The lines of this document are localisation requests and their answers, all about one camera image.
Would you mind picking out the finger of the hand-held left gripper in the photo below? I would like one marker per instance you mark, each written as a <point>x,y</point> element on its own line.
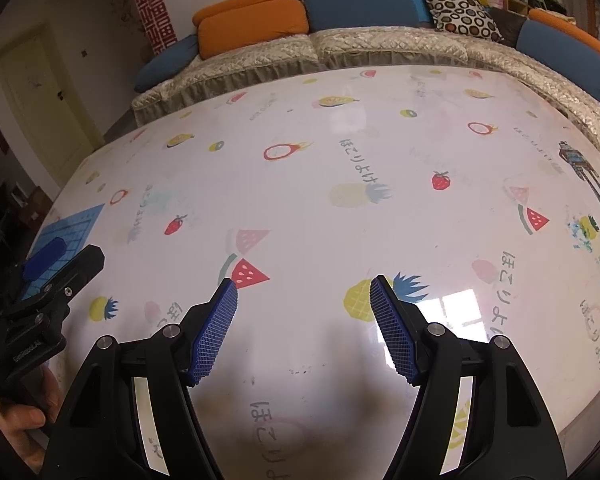
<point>42,260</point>
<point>80,270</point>

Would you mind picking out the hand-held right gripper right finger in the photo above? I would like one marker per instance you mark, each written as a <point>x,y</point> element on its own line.
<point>392,330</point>

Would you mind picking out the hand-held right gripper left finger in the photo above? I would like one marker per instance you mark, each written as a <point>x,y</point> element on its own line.
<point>215,330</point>

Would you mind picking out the person's left hand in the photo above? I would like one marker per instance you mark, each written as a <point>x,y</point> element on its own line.
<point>25,425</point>

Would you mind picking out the blue grid mat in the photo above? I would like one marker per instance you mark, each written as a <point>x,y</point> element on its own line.
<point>75,225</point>

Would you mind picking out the brown cardboard box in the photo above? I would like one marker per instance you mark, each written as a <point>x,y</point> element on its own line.
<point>35,205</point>

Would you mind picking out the fruit print tablecloth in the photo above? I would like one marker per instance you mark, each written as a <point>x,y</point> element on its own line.
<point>330,210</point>

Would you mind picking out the pale yellow door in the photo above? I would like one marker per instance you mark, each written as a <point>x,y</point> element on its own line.
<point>40,110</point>

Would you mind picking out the blue sofa armrest bolster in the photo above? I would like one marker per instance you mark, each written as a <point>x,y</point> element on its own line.
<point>165,62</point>
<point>560,57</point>

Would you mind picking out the sofa with quilted beige cover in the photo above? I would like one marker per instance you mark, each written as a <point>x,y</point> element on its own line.
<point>260,55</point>

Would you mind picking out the thick orange sofa cushion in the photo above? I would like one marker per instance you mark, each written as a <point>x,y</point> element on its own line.
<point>255,27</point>

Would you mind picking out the flat orange sofa cushion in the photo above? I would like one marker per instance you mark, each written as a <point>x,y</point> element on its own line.
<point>240,2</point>

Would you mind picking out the light blue cushion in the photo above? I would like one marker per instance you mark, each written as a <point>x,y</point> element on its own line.
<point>420,10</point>

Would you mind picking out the thick blue sofa cushion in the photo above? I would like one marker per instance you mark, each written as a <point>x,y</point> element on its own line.
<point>360,10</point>

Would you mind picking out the dark brown pillow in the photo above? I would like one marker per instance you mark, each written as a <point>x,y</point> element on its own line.
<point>510,27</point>

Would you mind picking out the orange armrest cushion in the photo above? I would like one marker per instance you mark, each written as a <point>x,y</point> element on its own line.
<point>575,30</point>

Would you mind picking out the red paper wall hanging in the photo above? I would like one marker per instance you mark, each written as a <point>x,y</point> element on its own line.
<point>150,5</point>

